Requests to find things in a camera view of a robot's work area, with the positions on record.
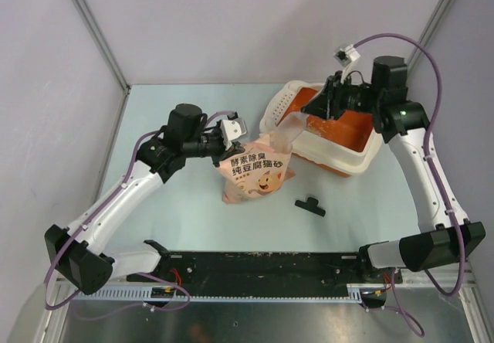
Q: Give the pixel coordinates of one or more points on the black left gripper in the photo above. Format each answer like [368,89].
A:
[236,148]

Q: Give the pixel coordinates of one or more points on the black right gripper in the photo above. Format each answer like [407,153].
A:
[327,104]

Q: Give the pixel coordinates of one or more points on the clear plastic litter scoop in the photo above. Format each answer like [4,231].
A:
[283,134]

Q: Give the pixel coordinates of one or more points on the white and orange litter box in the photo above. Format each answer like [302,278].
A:
[345,147]

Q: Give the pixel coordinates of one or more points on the pink cat litter bag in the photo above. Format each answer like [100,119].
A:
[258,171]

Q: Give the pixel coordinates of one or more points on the black bag clip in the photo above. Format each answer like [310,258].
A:
[311,204]

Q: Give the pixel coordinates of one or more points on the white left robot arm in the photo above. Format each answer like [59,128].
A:
[79,251]

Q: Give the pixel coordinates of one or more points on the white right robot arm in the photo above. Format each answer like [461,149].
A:
[446,235]

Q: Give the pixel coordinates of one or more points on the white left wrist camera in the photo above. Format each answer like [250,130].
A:
[233,130]

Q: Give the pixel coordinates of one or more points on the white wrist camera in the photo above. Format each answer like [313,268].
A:
[348,57]
[233,130]

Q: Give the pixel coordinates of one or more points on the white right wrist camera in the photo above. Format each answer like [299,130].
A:
[348,57]

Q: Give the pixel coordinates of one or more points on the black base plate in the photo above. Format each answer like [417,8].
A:
[275,276]

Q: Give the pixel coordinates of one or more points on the left aluminium corner post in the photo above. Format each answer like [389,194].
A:
[93,28]

